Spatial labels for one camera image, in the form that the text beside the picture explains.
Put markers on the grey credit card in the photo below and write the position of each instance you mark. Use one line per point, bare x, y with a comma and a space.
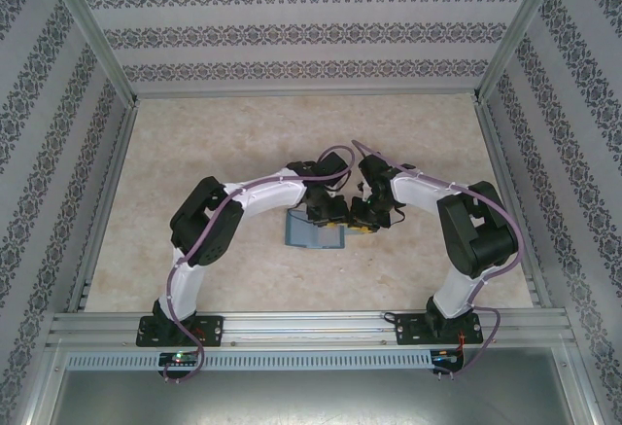
330, 239

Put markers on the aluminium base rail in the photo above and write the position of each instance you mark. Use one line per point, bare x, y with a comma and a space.
311, 328

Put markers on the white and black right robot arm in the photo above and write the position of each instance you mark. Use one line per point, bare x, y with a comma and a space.
423, 189

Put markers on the blue card holder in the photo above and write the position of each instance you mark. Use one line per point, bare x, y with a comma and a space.
296, 230

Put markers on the aluminium side rail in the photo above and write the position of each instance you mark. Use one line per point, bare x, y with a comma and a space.
104, 201
512, 201

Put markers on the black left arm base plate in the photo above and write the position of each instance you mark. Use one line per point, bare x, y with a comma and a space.
214, 330

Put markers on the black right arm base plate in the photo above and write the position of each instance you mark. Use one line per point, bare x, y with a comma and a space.
405, 330

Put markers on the aluminium rear rail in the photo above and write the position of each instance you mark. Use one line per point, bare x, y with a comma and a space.
306, 93

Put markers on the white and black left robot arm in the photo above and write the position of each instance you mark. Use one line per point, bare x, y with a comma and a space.
272, 191

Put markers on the aluminium frame post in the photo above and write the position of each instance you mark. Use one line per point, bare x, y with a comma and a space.
520, 31
92, 31

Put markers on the grey metal front panel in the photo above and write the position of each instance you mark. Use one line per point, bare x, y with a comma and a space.
311, 400

